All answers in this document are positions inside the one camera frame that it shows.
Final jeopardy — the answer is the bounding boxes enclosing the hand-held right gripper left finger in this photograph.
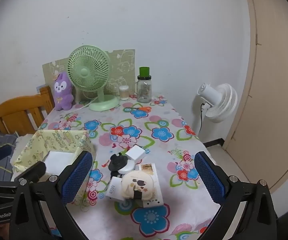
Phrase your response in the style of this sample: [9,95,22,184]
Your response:
[8,150,94,240]

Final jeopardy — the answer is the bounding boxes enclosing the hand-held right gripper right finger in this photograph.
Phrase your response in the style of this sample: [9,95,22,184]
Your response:
[194,151,278,240]

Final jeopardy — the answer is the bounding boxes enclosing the white rectangular power adapter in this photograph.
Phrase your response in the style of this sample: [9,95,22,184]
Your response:
[106,177,126,202]

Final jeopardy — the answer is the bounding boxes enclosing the yellow printed fabric storage box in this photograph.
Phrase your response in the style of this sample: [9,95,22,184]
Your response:
[11,129,96,207]

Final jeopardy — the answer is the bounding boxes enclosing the black round phone mount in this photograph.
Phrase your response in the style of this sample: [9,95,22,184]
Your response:
[109,152,129,172]

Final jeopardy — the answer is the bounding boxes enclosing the white round puck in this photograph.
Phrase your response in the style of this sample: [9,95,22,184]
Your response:
[118,160,137,175]

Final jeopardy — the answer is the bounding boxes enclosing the cream round case brown spots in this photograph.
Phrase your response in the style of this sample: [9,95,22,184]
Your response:
[121,170,154,200]

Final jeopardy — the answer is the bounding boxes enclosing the white cube charger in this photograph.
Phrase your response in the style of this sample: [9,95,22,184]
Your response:
[125,144,146,162]

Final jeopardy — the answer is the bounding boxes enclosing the grey plaid blanket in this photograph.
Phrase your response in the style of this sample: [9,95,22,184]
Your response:
[0,124,18,182]

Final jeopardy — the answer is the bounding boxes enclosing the plain white box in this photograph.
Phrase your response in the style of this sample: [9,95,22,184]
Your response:
[43,151,78,175]

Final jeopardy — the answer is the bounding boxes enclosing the white pillow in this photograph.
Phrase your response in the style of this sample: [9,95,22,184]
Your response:
[15,134,34,146]

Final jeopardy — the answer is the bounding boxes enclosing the wooden bed headboard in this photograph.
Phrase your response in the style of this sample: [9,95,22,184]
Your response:
[0,85,56,135]

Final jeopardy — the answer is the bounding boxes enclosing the white standing fan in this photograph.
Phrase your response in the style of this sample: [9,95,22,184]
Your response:
[193,82,238,143]

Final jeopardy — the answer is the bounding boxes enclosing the floral tablecloth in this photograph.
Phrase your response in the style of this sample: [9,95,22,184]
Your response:
[35,94,224,240]

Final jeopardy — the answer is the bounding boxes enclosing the purple plush toy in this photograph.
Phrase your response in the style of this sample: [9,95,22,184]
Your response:
[53,71,74,111]

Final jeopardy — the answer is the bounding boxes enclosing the cotton swab container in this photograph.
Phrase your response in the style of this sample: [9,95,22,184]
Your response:
[119,85,130,101]

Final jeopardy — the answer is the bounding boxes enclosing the green desk fan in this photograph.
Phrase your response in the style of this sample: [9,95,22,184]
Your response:
[67,45,121,112]

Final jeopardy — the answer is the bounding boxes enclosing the glass jar with green lid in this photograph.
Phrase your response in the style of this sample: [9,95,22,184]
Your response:
[136,67,152,103]

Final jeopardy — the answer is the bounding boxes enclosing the beige printed board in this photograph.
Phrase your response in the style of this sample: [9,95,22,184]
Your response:
[42,49,136,100]

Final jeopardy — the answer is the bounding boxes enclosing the black fan cable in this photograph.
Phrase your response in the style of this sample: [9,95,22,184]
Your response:
[199,102,206,137]

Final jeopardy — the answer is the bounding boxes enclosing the white fan cord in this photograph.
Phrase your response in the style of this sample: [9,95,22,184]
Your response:
[70,97,97,110]

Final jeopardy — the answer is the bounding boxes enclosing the orange handled scissors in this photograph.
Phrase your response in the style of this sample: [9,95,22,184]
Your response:
[125,106,152,112]

